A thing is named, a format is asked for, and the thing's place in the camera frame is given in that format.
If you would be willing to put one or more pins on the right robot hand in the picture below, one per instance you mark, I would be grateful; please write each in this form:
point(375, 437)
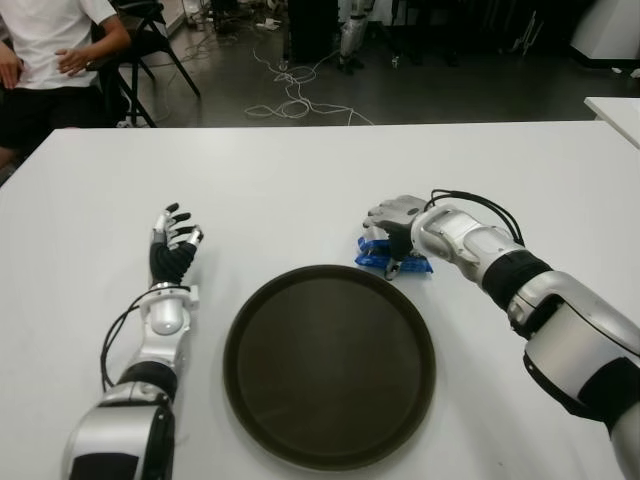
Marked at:
point(400, 215)

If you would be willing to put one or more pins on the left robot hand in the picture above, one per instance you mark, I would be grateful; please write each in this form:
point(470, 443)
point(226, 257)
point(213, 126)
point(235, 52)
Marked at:
point(170, 260)

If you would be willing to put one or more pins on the blue Oreo package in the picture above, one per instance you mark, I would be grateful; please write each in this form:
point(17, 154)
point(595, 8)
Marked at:
point(372, 252)

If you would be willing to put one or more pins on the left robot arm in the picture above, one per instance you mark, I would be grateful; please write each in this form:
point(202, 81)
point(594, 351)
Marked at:
point(165, 317)

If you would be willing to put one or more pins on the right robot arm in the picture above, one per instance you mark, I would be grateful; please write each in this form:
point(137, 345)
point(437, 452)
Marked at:
point(470, 240)

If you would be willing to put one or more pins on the round brown tray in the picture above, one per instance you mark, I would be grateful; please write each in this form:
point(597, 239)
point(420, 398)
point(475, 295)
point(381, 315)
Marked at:
point(330, 365)

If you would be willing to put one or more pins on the black wheeled chair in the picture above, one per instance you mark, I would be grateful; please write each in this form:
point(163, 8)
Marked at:
point(415, 30)

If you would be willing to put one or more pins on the silver humanoid robot leg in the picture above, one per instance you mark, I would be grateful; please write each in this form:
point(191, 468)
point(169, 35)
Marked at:
point(352, 30)

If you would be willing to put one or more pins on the black folding chair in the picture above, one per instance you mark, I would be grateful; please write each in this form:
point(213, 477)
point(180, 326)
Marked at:
point(150, 40)

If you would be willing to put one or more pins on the folded metal stand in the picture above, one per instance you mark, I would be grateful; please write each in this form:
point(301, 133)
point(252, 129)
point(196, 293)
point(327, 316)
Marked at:
point(530, 32)

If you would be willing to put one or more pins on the white power strip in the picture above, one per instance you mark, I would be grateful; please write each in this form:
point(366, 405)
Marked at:
point(269, 22)

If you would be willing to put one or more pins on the white side table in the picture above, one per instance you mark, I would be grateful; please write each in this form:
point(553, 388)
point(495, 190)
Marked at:
point(617, 115)

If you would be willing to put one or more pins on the person in white shirt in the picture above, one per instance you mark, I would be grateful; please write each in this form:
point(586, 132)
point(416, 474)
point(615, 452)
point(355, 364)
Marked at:
point(50, 30)

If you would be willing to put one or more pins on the white paper scrap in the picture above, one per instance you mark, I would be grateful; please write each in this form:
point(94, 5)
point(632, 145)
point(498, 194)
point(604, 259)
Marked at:
point(617, 70)

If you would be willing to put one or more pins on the white cabinet with black base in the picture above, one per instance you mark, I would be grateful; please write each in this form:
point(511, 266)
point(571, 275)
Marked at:
point(610, 25)

